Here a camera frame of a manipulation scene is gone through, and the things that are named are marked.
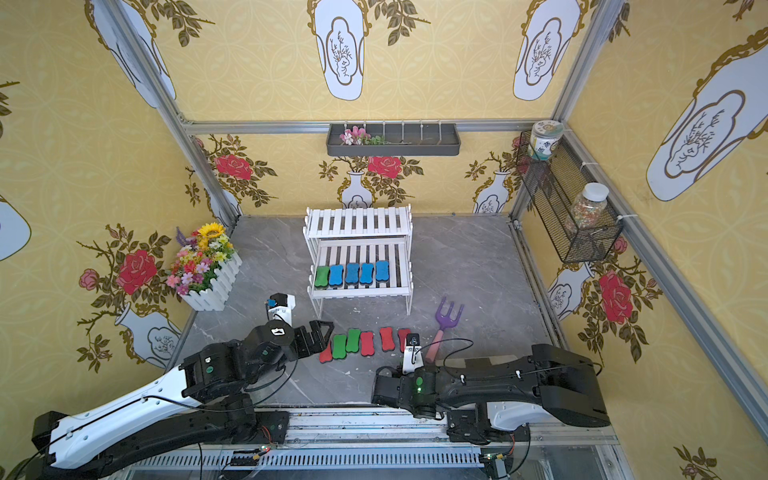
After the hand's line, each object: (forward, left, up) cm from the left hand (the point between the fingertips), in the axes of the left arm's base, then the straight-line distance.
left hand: (314, 325), depth 73 cm
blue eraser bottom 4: (+18, -17, -4) cm, 25 cm away
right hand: (-7, -22, -16) cm, 28 cm away
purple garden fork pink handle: (+8, -36, -17) cm, 40 cm away
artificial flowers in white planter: (+20, +33, -2) cm, 39 cm away
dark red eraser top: (+4, -23, -18) cm, 29 cm away
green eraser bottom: (+17, 0, -4) cm, 17 cm away
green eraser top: (+2, -8, -16) cm, 18 cm away
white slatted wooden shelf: (+22, -6, +8) cm, 24 cm away
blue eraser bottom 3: (+18, -12, -5) cm, 22 cm away
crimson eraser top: (+1, -12, -17) cm, 21 cm away
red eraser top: (+3, -18, -17) cm, 25 cm away
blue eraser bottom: (+18, -3, -5) cm, 19 cm away
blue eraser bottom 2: (+18, -8, -5) cm, 20 cm away
